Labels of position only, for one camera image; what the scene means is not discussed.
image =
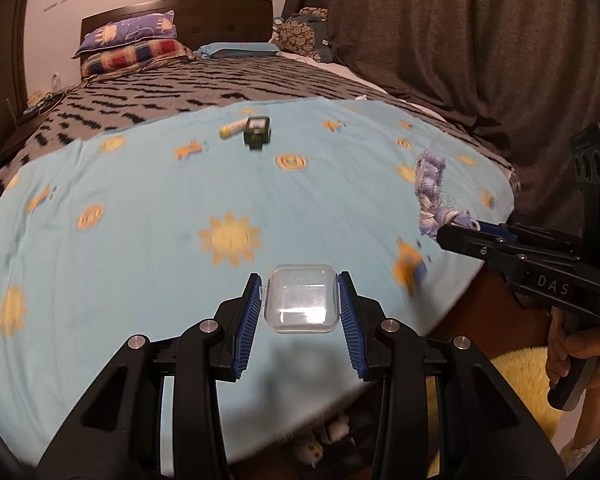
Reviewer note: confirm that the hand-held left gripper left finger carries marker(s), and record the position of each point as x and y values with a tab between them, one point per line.
247	320

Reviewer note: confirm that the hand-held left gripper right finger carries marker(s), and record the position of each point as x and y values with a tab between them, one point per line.
352	325

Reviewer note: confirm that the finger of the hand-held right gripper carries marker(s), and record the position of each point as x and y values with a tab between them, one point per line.
460	237
492	230

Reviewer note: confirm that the clear plastic box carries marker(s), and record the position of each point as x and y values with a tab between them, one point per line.
300	295

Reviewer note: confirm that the small white plush toy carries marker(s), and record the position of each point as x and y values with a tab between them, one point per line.
339	427

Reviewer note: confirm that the light blue sun-print sheet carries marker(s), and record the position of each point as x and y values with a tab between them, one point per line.
155	260

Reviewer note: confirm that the yellow fluffy rug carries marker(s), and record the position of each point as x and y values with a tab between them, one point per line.
520	385

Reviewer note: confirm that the white yellow plush toy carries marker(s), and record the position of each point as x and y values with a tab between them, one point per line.
309	452

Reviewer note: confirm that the dark green small box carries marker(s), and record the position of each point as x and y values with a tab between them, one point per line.
257	132

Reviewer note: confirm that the yellow white tube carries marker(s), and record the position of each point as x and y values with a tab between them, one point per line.
232	128

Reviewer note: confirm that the grey zigzag blanket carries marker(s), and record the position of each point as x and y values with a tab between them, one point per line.
205	85

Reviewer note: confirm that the brown patterned cushion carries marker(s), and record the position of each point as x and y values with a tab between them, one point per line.
297	32

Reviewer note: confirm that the light blue pillow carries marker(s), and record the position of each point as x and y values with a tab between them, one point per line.
235	49

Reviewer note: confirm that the red blue plaid pillow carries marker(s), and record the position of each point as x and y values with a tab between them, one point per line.
130	55

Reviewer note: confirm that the cluttered bedside table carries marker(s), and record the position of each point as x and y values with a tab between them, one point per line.
17	132

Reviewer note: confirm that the dark wooden headboard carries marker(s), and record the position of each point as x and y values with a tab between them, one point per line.
220	20

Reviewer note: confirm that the purple printed pillow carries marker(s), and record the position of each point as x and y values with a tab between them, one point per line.
125	30

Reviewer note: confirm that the dark wooden wardrobe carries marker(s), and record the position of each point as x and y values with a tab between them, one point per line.
5	60

